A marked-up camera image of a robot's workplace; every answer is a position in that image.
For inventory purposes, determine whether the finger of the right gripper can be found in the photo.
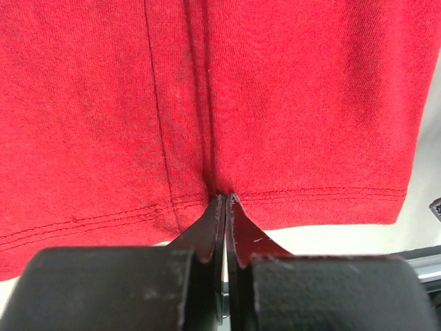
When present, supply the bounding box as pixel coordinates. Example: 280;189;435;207
429;198;441;221

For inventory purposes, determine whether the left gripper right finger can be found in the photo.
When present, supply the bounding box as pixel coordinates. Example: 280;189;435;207
225;194;440;330

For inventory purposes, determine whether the red t-shirt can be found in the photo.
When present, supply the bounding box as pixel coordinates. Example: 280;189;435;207
1;1;440;280

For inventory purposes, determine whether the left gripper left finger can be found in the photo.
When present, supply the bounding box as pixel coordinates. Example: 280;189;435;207
1;195;226;330

